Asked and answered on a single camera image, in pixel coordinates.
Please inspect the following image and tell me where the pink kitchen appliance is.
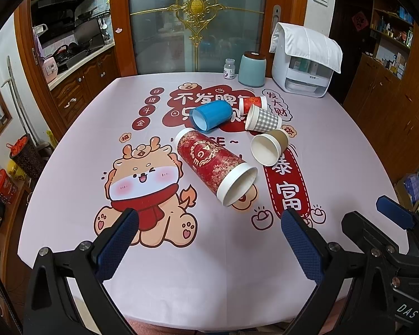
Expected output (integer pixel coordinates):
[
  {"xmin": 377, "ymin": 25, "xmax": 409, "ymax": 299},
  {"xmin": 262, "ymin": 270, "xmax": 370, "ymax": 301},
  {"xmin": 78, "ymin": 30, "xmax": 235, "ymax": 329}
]
[{"xmin": 41, "ymin": 57, "xmax": 58, "ymax": 83}]

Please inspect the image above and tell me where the white desktop appliance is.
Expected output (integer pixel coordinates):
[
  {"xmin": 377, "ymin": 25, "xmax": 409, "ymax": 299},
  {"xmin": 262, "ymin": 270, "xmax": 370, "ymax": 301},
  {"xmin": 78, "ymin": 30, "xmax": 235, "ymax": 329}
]
[{"xmin": 272, "ymin": 35, "xmax": 334, "ymax": 98}]

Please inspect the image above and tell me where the blue plastic cup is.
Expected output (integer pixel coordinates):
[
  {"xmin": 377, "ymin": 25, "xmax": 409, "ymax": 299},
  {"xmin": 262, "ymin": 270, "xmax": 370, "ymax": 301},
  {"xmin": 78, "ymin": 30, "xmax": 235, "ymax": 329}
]
[{"xmin": 190, "ymin": 100, "xmax": 232, "ymax": 132}]

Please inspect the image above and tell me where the glass door with gold ornament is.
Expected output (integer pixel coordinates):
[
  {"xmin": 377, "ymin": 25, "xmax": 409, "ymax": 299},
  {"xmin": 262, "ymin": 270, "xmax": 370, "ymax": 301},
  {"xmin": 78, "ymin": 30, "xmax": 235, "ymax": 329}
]
[{"xmin": 128, "ymin": 0, "xmax": 266, "ymax": 74}]

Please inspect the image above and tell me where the printed cartoon tablecloth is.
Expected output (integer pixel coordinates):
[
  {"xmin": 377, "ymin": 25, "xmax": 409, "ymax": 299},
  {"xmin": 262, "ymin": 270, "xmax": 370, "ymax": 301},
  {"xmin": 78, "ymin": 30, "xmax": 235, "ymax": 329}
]
[{"xmin": 18, "ymin": 73, "xmax": 408, "ymax": 330}]

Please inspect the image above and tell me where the dark basket with red items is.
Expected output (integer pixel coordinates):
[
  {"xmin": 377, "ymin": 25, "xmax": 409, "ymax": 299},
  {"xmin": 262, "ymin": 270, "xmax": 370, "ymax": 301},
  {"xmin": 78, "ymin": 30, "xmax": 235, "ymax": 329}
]
[{"xmin": 6, "ymin": 134, "xmax": 46, "ymax": 181}]

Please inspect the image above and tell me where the light blue canister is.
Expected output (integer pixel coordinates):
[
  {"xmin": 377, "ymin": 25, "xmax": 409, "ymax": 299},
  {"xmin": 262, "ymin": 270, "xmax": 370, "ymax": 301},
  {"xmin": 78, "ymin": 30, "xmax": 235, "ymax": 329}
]
[{"xmin": 238, "ymin": 51, "xmax": 266, "ymax": 88}]

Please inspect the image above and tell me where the dark wooden shelf cabinet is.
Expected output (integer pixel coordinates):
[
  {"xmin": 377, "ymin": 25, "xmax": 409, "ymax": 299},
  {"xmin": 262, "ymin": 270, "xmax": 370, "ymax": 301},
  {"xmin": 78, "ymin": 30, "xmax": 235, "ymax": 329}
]
[{"xmin": 344, "ymin": 0, "xmax": 419, "ymax": 182}]

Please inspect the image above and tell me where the small red paper cup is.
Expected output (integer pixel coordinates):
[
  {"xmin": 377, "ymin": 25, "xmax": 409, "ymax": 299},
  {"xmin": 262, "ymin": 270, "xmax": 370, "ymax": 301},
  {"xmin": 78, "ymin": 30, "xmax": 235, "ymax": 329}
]
[{"xmin": 239, "ymin": 96, "xmax": 267, "ymax": 116}]

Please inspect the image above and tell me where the grey checkered paper cup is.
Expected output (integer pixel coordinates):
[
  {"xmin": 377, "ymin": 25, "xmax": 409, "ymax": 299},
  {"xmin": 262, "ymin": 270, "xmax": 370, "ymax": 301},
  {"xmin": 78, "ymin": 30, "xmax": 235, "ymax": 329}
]
[{"xmin": 245, "ymin": 105, "xmax": 283, "ymax": 132}]

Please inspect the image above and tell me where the brown kraft paper cup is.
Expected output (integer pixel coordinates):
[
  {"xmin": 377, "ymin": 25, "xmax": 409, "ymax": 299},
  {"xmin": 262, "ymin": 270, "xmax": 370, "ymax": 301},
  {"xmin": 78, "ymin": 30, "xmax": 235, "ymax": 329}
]
[{"xmin": 250, "ymin": 129, "xmax": 289, "ymax": 167}]

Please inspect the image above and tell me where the red round tin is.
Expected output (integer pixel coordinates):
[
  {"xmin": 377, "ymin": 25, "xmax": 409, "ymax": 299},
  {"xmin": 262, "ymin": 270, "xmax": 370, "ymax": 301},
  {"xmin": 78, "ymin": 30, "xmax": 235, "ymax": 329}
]
[{"xmin": 0, "ymin": 169, "xmax": 18, "ymax": 205}]

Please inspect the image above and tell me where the wooden kitchen cabinet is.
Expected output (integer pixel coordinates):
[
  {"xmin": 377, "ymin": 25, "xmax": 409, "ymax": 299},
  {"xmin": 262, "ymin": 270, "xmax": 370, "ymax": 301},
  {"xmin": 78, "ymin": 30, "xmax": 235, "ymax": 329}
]
[{"xmin": 14, "ymin": 0, "xmax": 120, "ymax": 139}]

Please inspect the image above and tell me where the tall red paper cup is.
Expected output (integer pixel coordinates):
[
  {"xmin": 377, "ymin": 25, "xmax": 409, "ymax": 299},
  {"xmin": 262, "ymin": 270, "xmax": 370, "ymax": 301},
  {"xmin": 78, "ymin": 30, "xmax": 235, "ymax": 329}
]
[{"xmin": 174, "ymin": 128, "xmax": 258, "ymax": 207}]

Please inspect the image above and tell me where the small white pill bottle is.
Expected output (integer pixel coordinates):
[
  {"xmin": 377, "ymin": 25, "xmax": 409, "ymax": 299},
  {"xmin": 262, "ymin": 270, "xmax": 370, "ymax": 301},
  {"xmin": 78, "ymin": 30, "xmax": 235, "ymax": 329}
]
[{"xmin": 223, "ymin": 58, "xmax": 235, "ymax": 80}]

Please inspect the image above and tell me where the white cloth cover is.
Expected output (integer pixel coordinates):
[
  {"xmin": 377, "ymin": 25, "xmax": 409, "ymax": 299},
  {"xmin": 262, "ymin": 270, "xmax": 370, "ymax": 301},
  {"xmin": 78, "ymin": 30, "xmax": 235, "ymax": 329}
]
[{"xmin": 269, "ymin": 22, "xmax": 343, "ymax": 74}]

